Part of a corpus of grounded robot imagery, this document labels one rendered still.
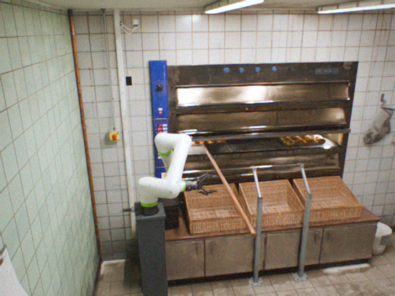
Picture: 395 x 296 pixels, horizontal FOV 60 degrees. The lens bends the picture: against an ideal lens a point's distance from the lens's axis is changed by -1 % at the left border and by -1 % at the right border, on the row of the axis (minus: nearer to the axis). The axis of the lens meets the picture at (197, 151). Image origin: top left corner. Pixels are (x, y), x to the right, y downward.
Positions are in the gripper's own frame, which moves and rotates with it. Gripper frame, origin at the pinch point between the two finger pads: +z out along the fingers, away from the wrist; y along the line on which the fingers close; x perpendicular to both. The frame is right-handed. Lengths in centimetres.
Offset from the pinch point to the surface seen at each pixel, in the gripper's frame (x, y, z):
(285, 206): -53, 58, 89
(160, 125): -67, -36, -41
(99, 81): -70, -79, -95
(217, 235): -15, 61, 6
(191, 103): -68, -56, -10
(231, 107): -69, -50, 31
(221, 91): -71, -66, 20
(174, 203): -38, 35, -32
